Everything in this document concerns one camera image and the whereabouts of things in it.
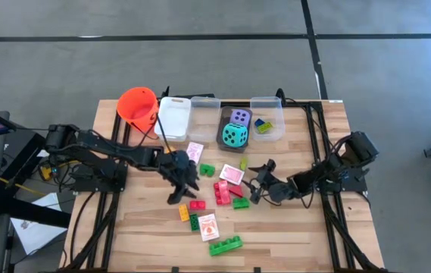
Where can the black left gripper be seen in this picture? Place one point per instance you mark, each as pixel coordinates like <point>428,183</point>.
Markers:
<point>179,168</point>

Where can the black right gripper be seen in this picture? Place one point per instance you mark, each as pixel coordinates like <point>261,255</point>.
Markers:
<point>281,191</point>

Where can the red two-stud block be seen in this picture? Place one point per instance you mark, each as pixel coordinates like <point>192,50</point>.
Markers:
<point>197,205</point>

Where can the yellow small brick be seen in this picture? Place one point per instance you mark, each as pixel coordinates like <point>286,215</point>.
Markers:
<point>183,212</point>

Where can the red wedge block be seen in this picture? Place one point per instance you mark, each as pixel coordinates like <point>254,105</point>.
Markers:
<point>236,190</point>

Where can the lime green small brick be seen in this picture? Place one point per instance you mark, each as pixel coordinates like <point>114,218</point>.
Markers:
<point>244,164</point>

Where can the green two-stud chunky block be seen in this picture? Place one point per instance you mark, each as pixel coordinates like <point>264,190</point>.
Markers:
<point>241,203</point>
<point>207,170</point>

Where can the playing card box red back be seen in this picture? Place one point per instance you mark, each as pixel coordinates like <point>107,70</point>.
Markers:
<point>232,174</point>

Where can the dark green small brick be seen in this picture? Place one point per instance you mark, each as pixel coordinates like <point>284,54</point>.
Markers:
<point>194,222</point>

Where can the large red multi-stud block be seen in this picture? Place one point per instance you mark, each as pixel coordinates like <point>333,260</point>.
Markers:
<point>222,192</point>

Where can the playing card box red print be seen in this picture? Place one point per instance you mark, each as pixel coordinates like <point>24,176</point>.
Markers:
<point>208,227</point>

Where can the playing card box pink print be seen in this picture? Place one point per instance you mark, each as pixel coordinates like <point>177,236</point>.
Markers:
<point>195,151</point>

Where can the teal foam die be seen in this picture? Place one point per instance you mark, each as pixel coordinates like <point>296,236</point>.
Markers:
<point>235,135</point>

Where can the blue small brick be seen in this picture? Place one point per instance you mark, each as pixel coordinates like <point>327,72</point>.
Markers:
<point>258,122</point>

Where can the long green four-stud block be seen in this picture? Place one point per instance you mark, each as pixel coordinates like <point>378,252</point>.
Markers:
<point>226,245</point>

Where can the purple foam die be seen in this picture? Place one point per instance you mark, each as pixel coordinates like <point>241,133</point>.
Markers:
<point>240,117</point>

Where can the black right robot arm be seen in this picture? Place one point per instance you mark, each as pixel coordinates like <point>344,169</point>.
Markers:
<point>351,151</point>

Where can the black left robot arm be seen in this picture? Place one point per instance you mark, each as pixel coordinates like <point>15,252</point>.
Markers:
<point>97,146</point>

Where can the yellow single-stud block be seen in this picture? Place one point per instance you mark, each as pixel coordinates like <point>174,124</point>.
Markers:
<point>167,149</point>

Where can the grey plastic bin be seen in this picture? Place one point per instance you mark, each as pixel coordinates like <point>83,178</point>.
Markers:
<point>219,140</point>

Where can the white plastic bin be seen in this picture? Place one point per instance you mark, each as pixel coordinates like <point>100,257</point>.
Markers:
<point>173,121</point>

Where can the clear plastic bin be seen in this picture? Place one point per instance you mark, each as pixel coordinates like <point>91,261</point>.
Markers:
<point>268,108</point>
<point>203,121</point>

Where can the orange pumpkin bucket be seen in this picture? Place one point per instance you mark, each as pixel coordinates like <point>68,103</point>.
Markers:
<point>137,108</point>

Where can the white sticker label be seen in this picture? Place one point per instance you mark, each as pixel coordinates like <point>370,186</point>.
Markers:
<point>335,101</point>

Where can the yellow electronic device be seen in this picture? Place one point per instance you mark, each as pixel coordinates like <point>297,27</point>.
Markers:
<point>46,172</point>

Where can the white paper sheet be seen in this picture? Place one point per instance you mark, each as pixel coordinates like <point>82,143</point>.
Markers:
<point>37,231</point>

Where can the black side stand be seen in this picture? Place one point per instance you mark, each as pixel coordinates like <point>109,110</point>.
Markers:
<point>29,212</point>

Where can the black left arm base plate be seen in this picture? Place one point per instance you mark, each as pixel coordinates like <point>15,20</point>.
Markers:
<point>97,186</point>

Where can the black aluminium rig frame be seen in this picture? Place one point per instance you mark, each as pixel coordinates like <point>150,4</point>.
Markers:
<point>298,103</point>

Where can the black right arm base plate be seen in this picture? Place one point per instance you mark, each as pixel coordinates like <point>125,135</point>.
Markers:
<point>355,186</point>

